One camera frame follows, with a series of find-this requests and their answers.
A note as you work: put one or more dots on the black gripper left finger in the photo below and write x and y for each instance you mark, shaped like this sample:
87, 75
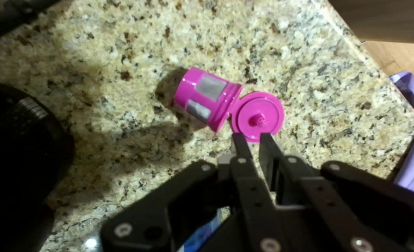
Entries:
256, 224

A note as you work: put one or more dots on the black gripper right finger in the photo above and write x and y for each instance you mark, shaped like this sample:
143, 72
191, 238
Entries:
316, 215

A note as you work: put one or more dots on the pink reusable coffee pod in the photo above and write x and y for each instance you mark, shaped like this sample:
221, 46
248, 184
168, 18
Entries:
214, 100

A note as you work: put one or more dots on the black coffee maker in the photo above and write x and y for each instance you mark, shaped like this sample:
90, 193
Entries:
35, 154

